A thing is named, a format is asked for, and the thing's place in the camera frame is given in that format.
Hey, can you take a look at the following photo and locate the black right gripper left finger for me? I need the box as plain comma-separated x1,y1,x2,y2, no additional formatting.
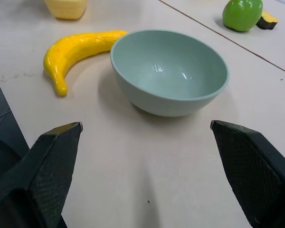
0,122,83,228

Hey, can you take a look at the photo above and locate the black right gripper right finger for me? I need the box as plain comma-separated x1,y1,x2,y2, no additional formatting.
210,120,285,228

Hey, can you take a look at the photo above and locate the pale green bowl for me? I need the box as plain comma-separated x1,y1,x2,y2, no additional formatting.
110,29,229,118

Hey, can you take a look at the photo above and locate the dark round robot part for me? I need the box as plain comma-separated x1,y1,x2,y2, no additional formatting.
0,134,22,188

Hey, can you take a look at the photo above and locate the yellow toy banana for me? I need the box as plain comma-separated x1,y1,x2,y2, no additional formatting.
43,29,129,97

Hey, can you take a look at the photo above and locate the dark-skinned yellow pumpkin slice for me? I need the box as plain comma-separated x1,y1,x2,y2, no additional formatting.
256,9,279,31

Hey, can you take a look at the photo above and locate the green apple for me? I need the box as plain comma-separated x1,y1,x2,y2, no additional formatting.
222,0,264,33

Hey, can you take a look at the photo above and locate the pale yellow ribbed container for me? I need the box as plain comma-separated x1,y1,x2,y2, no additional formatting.
43,0,89,20

